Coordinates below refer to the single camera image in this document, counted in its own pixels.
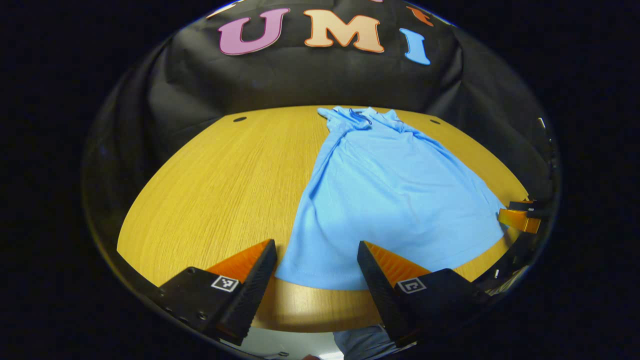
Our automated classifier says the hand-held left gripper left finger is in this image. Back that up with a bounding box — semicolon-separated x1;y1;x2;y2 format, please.
156;239;279;347

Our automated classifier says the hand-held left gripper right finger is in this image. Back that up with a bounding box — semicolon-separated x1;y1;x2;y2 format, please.
356;240;494;349

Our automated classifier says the light blue T-shirt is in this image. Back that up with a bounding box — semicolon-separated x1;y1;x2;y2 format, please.
275;106;508;292

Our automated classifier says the person's grey-blue clothing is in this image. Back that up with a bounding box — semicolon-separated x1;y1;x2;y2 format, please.
332;325;397;360

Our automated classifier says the black backdrop cloth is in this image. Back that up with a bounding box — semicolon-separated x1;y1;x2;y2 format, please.
82;0;556;201

